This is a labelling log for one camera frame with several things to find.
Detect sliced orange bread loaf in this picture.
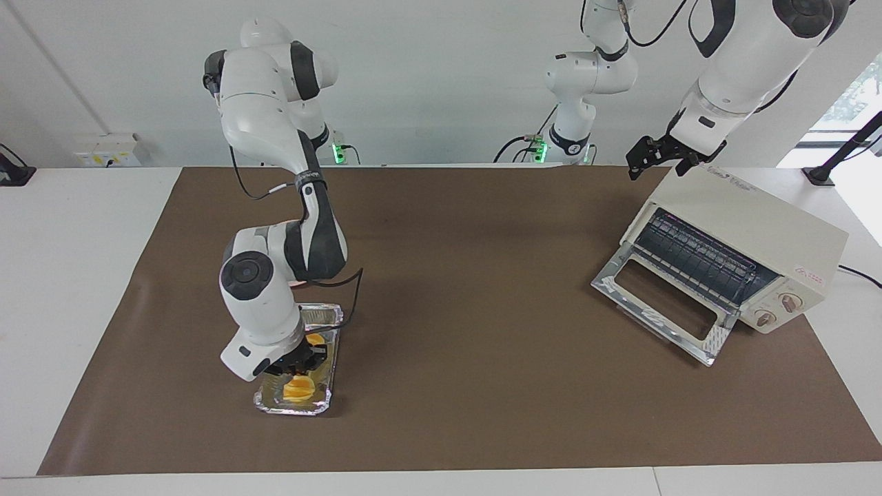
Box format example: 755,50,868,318
283,334,326,404

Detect aluminium foil tray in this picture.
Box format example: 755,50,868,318
253,303,344,416

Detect cream toaster oven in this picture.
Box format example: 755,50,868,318
620,165,850,335

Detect glass oven door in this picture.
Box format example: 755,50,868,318
591,242,739,366

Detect brown table mat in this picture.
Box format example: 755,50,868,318
37,165,882,476

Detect oven wire rack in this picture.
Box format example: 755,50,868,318
634,209,779,307

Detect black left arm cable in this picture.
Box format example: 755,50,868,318
617,0,690,49

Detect black left arm base cables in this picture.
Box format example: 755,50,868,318
493,103,559,164

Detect black camera stand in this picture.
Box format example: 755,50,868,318
803,110,882,187

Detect black oven power cable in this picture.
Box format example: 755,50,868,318
837,264,882,290

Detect white wall socket strip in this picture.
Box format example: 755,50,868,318
74,134,142,167

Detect black table clamp mount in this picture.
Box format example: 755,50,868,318
0,143,37,187

